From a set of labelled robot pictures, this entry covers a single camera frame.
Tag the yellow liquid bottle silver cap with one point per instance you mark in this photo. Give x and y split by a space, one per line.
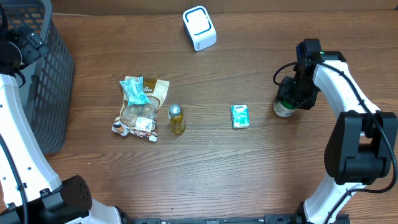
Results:
176 118

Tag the green lid white jar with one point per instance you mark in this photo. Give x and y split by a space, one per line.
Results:
283 108

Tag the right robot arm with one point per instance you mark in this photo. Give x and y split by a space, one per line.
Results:
359 156

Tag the teal tissue pack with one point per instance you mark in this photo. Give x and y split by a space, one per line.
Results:
240 116

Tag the teal snack packet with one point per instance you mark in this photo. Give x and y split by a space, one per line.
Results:
134 90

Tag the brown snack bag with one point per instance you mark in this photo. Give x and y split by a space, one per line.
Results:
141 120

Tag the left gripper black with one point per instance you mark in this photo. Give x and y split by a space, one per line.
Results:
29 42

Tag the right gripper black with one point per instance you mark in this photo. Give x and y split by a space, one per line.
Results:
292 94

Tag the white barcode scanner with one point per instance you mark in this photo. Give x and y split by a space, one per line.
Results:
199 28

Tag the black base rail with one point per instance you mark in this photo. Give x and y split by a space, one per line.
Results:
217 221

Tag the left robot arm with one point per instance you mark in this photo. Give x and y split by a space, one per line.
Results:
32 190

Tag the grey plastic mesh basket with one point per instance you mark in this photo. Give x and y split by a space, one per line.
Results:
45 85

